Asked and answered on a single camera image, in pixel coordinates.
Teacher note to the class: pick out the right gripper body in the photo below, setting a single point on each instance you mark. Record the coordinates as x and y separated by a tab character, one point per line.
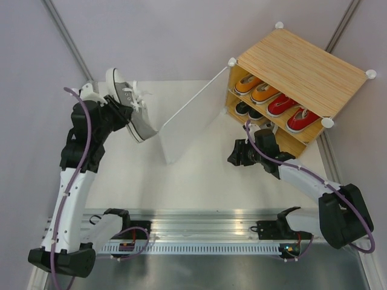
256	157

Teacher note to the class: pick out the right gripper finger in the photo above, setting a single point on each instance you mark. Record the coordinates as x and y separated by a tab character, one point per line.
236	158
240	146

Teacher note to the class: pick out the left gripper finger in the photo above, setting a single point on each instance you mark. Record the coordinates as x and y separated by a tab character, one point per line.
122	117
117	107

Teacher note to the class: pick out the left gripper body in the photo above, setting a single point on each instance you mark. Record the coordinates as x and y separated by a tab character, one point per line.
110	119

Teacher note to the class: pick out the grey sneaker orange sole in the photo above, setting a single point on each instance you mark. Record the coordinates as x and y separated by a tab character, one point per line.
128	94

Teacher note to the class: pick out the black sneaker white laces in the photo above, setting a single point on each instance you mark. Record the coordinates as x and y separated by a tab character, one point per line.
254	115

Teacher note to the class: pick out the white cabinet door panel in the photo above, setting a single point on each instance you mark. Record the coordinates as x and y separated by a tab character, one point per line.
189	122

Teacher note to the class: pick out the red sneaker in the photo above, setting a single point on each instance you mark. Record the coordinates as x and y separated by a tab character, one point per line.
279	105
300	120

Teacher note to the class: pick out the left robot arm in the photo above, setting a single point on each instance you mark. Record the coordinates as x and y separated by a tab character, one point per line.
65	249

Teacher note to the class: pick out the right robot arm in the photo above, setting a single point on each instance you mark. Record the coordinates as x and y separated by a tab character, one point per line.
341	216

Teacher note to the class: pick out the wooden shoe cabinet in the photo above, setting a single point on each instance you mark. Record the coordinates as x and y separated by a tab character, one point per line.
316	79

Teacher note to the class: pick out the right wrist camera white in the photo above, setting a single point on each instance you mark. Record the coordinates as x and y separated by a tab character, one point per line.
250	129

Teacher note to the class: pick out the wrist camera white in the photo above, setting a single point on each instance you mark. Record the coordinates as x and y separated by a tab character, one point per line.
90	92
250	129

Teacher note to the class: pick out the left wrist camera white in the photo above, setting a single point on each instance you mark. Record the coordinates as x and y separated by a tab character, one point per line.
90	92

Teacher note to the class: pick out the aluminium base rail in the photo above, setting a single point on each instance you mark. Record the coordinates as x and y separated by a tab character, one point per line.
182	226

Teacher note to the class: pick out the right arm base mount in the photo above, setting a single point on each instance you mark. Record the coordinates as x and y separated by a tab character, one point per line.
268	230

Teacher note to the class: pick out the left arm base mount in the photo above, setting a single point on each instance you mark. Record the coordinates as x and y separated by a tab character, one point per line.
130	230

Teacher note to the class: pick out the white slotted cable duct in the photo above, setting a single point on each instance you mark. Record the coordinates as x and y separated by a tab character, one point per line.
117	248

